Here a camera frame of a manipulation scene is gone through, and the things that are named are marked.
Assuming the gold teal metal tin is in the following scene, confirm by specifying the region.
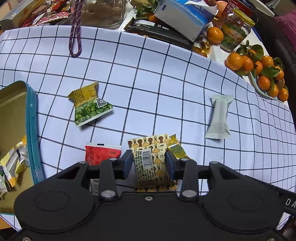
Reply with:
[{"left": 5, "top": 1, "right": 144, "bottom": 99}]
[{"left": 1, "top": 81, "right": 45, "bottom": 215}]

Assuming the pile of red candy wrappers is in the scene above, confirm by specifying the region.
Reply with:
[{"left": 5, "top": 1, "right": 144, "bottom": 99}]
[{"left": 20, "top": 0, "right": 72, "bottom": 27}]

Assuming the loose mandarin orange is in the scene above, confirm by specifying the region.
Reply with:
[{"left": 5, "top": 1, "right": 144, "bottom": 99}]
[{"left": 207, "top": 27, "right": 224, "bottom": 44}]

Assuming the red white snack packet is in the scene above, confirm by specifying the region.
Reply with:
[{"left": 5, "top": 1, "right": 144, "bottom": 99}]
[{"left": 85, "top": 143, "right": 122, "bottom": 196}]

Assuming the yellow lid pickle jar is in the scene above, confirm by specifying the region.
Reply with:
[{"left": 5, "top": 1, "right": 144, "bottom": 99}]
[{"left": 219, "top": 8, "right": 255, "bottom": 52}]

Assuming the yellow silver snack packet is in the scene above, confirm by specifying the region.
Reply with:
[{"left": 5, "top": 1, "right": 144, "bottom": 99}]
[{"left": 1, "top": 136, "right": 30, "bottom": 188}]

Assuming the blue tissue pack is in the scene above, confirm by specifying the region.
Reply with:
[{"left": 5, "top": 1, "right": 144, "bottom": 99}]
[{"left": 154, "top": 0, "right": 218, "bottom": 42}]

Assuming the beige patterned snack packet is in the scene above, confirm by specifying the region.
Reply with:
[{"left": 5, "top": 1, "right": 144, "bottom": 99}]
[{"left": 128, "top": 134, "right": 178, "bottom": 192}]

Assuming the pink cushion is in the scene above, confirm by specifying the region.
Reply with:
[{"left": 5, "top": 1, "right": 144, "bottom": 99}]
[{"left": 273, "top": 10, "right": 296, "bottom": 50}]

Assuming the gold foil candy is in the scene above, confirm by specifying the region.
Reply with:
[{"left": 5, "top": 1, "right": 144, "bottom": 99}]
[{"left": 168, "top": 134, "right": 191, "bottom": 160}]

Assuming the grey cardboard box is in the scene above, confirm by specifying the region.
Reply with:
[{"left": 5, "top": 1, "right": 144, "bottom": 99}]
[{"left": 1, "top": 1, "right": 36, "bottom": 29}]

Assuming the large glass jar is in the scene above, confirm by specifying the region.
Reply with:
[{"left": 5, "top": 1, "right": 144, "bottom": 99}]
[{"left": 71, "top": 1, "right": 128, "bottom": 28}]

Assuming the green pea snack packet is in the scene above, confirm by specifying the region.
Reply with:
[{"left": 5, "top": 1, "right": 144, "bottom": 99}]
[{"left": 67, "top": 82, "right": 113, "bottom": 126}]

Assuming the tray of mandarins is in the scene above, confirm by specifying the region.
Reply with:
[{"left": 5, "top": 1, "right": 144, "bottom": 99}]
[{"left": 225, "top": 41, "right": 289, "bottom": 103}]

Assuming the purple braided lanyard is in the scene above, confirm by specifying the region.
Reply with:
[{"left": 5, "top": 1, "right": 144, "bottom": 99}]
[{"left": 69, "top": 0, "right": 84, "bottom": 58}]

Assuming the black wallet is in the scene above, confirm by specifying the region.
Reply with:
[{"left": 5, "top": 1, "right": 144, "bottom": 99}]
[{"left": 123, "top": 18, "right": 194, "bottom": 51}]

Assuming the pale green bar packet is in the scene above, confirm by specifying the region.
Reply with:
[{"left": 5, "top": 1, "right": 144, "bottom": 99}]
[{"left": 205, "top": 95, "right": 234, "bottom": 140}]

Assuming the white green crinkled packet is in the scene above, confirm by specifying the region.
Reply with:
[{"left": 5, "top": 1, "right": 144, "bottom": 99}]
[{"left": 0, "top": 166, "right": 8, "bottom": 197}]

